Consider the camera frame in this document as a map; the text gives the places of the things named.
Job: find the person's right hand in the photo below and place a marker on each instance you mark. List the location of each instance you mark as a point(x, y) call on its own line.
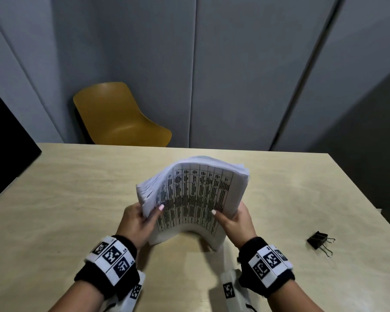
point(239, 227)

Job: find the person's left hand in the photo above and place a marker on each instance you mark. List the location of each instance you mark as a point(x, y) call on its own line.
point(135, 225)

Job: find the person's right thumb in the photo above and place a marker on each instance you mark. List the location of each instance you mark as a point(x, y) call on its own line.
point(221, 216)

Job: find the person's left thumb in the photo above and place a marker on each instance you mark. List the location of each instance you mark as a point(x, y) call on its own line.
point(156, 214)

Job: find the stack of printed paper sheets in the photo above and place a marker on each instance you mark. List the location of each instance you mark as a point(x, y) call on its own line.
point(195, 199)

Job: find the person's right forearm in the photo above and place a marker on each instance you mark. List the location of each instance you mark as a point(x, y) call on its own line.
point(294, 297)

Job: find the person's left forearm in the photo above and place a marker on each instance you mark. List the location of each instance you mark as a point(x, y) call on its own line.
point(76, 297)

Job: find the black left wristband with markers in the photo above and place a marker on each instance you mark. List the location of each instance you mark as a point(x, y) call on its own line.
point(110, 261)

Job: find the black wristband with markers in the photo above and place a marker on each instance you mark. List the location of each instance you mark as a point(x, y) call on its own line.
point(268, 264)
point(110, 261)

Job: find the black right wristband with markers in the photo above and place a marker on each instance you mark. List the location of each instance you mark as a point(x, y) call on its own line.
point(268, 264)

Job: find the black binder clip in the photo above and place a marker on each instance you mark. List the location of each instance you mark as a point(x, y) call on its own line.
point(321, 242)

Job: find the yellow plastic chair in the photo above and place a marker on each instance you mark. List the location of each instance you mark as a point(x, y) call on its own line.
point(117, 116)

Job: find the black panel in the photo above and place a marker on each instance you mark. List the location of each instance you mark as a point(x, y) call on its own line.
point(5, 141)

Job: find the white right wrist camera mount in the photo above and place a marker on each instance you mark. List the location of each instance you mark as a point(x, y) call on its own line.
point(235, 290)

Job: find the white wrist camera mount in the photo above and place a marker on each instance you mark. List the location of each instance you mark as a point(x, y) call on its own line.
point(130, 294)
point(235, 290)

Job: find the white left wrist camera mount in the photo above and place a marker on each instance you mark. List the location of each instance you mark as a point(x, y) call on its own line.
point(130, 294)

